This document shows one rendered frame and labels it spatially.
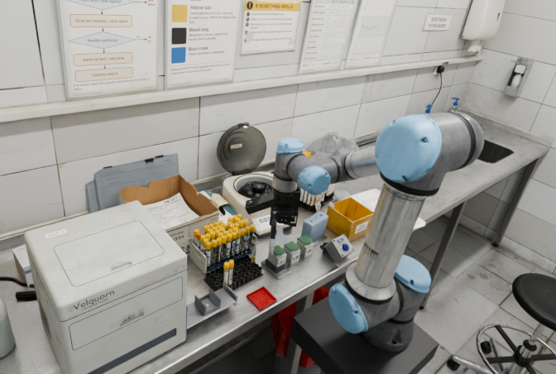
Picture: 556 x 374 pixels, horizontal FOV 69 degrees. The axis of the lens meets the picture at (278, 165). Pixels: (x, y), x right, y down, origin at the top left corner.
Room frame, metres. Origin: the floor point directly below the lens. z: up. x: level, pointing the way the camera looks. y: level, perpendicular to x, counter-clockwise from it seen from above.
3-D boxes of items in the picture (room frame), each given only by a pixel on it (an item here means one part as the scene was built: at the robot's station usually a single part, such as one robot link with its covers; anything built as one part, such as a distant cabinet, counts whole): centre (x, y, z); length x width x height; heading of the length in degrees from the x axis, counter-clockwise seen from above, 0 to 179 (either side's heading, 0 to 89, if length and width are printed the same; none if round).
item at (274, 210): (1.04, -0.04, 1.14); 0.09 x 0.08 x 0.12; 94
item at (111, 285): (0.73, 0.36, 1.03); 0.31 x 0.27 x 0.30; 134
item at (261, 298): (0.90, -0.01, 0.88); 0.07 x 0.07 x 0.01; 44
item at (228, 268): (0.98, 0.09, 0.93); 0.17 x 0.09 x 0.11; 135
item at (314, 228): (1.23, -0.17, 0.92); 0.10 x 0.07 x 0.10; 141
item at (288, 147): (1.04, -0.03, 1.30); 0.09 x 0.08 x 0.11; 34
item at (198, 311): (0.80, 0.16, 0.92); 0.21 x 0.07 x 0.05; 134
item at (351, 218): (1.33, -0.31, 0.93); 0.13 x 0.13 x 0.10; 42
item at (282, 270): (1.05, -0.04, 0.89); 0.09 x 0.05 x 0.04; 46
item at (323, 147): (1.84, -0.21, 0.97); 0.26 x 0.17 x 0.19; 150
